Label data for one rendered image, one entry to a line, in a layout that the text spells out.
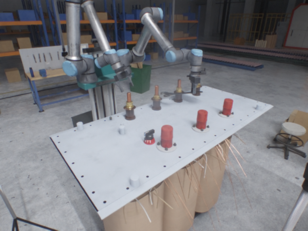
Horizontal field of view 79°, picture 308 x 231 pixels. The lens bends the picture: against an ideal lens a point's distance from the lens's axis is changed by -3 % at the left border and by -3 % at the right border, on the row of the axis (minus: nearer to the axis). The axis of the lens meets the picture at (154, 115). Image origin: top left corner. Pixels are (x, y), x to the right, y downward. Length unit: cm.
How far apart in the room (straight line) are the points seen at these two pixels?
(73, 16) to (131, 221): 160
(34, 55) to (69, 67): 410
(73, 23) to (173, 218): 184
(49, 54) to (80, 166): 514
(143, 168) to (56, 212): 191
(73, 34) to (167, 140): 123
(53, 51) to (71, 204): 433
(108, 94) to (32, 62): 373
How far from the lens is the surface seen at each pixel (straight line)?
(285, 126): 384
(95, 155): 114
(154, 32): 177
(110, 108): 261
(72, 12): 184
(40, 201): 298
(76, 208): 273
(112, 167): 104
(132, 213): 132
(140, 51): 231
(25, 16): 888
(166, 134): 107
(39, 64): 602
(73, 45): 188
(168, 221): 191
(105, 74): 235
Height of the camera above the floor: 204
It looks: 26 degrees down
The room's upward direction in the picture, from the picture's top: straight up
